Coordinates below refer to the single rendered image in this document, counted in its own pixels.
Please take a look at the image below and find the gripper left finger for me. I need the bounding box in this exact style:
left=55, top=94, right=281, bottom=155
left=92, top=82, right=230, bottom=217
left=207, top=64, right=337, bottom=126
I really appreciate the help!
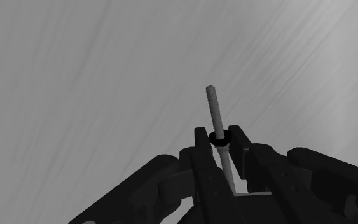
left=68, top=127, right=233, bottom=224

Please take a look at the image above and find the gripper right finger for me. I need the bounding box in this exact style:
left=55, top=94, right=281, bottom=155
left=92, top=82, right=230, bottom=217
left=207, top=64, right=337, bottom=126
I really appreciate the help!
left=228, top=125, right=358, bottom=224

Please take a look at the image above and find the grey rod with black ring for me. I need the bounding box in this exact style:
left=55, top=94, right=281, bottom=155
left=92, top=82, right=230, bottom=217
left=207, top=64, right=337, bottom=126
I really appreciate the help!
left=205, top=85, right=237, bottom=193

